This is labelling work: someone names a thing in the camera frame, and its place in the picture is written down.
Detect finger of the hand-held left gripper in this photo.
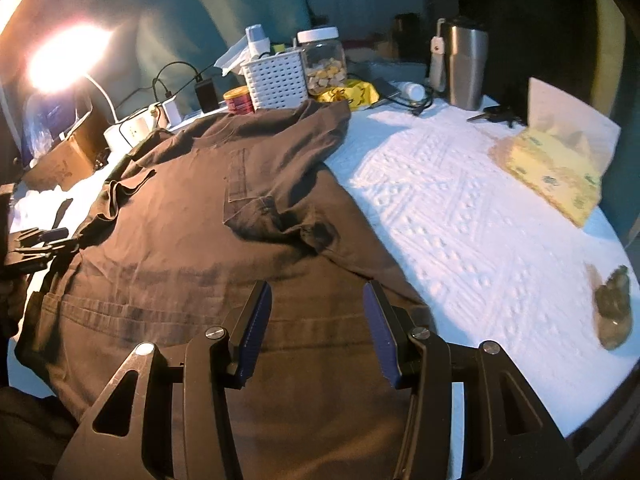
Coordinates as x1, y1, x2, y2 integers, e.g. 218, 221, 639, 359
4, 239, 77, 272
11, 227, 70, 247

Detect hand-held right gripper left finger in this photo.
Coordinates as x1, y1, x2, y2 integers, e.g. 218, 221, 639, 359
52, 280, 273, 480

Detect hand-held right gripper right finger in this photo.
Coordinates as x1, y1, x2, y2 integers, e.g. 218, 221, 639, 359
362, 280, 583, 480

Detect brown printed t-shirt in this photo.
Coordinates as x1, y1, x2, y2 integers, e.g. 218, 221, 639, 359
14, 99, 436, 480

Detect white shirt with black trim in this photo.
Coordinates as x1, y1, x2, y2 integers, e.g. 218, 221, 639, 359
10, 187, 76, 233

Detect cardboard box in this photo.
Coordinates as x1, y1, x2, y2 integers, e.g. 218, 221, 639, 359
22, 110, 108, 191

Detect blue printed package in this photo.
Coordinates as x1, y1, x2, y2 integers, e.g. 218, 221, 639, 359
22, 92, 93, 161

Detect white device with bear print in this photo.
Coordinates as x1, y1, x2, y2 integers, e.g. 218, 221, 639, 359
120, 110, 163, 143

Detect white textured blanket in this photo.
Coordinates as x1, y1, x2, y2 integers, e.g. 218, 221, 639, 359
0, 92, 636, 480

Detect white desk lamp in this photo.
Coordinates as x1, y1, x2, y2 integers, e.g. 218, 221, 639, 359
25, 22, 126, 153

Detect white charger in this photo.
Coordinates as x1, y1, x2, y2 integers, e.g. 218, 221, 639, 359
161, 97, 187, 127

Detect person's dark clothing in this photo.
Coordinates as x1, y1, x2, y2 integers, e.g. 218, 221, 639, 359
0, 385, 78, 480

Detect white power strip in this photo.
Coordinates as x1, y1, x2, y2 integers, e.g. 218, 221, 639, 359
162, 105, 231, 128

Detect black charger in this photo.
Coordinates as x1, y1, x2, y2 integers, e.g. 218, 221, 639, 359
194, 79, 221, 113

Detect red can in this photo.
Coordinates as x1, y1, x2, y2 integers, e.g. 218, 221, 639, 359
222, 86, 257, 113

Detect small brown figurine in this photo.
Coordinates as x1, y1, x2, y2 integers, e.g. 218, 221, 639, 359
592, 265, 632, 351

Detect yellow tissue pack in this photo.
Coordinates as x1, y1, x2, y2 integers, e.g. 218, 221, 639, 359
492, 127, 603, 228

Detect yellow snack packet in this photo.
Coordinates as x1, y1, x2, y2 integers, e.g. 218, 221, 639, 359
316, 80, 381, 111

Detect white pill bottle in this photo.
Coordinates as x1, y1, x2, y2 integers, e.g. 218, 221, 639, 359
390, 81, 426, 102

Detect black phone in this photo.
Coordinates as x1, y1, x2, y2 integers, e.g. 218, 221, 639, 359
370, 77, 403, 101

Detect black keys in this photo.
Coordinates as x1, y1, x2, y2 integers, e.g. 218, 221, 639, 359
467, 106, 526, 128

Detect white plastic basket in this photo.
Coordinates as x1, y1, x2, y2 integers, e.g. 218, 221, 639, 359
240, 50, 310, 112

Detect crumpled white tissue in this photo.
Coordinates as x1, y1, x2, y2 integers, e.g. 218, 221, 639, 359
214, 42, 256, 78

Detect clear jar with white lid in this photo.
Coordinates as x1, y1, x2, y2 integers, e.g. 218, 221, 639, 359
297, 27, 348, 97

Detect stainless steel tumbler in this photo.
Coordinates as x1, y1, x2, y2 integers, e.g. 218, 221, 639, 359
437, 17, 490, 111

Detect white handheld device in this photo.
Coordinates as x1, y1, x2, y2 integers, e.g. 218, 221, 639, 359
429, 22, 447, 88

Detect white tissue sheet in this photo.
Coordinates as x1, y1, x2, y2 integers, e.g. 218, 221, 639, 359
527, 77, 621, 171

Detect black charger cable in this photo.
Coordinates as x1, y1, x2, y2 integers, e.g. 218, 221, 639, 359
150, 61, 203, 103

